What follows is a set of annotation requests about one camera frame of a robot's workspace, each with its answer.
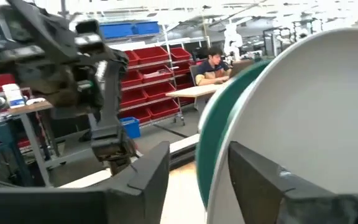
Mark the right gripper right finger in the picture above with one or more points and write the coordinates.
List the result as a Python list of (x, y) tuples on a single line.
[(275, 202)]

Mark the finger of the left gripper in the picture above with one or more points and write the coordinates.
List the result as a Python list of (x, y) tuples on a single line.
[(112, 137)]

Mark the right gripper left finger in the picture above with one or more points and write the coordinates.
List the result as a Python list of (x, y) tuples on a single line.
[(104, 205)]

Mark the grey round plate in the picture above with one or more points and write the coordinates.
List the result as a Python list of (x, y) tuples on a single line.
[(306, 118)]

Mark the green round plate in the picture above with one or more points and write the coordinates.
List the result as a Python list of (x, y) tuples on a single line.
[(211, 133)]

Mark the blue plastic storage bin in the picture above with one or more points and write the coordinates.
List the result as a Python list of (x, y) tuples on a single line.
[(131, 127), (147, 28), (116, 30)]

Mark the white plastic bottle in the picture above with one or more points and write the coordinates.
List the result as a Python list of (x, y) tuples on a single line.
[(13, 95)]

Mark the grey leg work table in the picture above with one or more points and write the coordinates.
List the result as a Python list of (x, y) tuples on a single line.
[(33, 137)]

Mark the light wooden desk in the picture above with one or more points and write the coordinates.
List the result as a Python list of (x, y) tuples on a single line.
[(194, 91)]

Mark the metal shelving rack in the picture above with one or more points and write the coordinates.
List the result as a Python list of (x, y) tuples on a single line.
[(166, 43)]

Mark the person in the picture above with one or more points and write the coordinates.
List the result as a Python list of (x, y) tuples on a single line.
[(211, 70)]

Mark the white humanoid robot figure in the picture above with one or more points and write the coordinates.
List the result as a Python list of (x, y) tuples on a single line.
[(232, 39)]

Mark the black metal table frame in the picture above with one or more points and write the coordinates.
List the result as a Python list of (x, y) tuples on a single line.
[(183, 157)]

